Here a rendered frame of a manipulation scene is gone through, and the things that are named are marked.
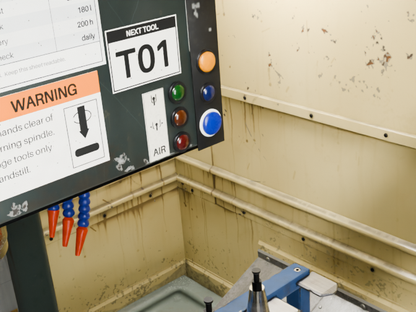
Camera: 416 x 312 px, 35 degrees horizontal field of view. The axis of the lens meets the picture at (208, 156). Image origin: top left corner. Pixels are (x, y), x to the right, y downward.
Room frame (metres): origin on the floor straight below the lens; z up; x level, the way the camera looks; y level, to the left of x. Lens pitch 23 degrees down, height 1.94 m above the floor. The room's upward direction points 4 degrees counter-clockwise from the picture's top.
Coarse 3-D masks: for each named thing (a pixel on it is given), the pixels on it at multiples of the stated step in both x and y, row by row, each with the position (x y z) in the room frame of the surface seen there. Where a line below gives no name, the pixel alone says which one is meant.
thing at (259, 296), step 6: (252, 288) 0.93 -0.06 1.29; (264, 288) 0.93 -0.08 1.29; (252, 294) 0.93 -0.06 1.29; (258, 294) 0.92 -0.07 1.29; (264, 294) 0.93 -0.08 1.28; (252, 300) 0.92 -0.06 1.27; (258, 300) 0.92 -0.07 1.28; (264, 300) 0.92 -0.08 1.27; (252, 306) 0.92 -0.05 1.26; (258, 306) 0.92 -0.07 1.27; (264, 306) 0.92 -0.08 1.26
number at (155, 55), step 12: (156, 36) 0.74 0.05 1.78; (168, 36) 0.75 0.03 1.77; (144, 48) 0.73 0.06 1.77; (156, 48) 0.74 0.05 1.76; (168, 48) 0.75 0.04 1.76; (144, 60) 0.73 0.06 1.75; (156, 60) 0.74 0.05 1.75; (168, 60) 0.75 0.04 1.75; (144, 72) 0.73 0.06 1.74; (156, 72) 0.74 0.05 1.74
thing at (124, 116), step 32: (128, 0) 0.72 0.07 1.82; (160, 0) 0.75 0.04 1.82; (0, 96) 0.62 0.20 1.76; (128, 96) 0.71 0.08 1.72; (192, 96) 0.77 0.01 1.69; (128, 128) 0.71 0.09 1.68; (192, 128) 0.77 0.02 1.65; (128, 160) 0.70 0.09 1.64; (160, 160) 0.74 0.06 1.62; (32, 192) 0.62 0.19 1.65; (64, 192) 0.65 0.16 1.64; (0, 224) 0.60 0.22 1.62
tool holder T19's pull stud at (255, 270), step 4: (256, 268) 0.94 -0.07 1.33; (252, 272) 0.93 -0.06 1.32; (256, 272) 0.93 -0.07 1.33; (256, 276) 0.93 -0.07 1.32; (252, 280) 0.94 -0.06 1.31; (256, 280) 0.93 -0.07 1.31; (260, 280) 0.93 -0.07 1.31; (252, 284) 0.93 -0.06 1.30; (256, 284) 0.93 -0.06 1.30; (260, 284) 0.93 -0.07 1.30; (256, 288) 0.93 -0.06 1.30; (260, 288) 0.93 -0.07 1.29
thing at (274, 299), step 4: (268, 300) 1.00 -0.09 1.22; (272, 300) 1.00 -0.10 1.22; (276, 300) 1.00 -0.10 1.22; (280, 300) 1.00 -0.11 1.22; (268, 304) 0.99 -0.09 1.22; (272, 304) 0.99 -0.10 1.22; (276, 304) 0.99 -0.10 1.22; (280, 304) 0.99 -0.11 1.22; (284, 304) 0.99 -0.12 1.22; (288, 304) 0.99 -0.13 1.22; (272, 308) 0.98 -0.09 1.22; (276, 308) 0.98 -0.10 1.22; (280, 308) 0.97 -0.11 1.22; (284, 308) 0.97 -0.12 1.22; (288, 308) 0.97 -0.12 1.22; (292, 308) 0.97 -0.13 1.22; (296, 308) 0.97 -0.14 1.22
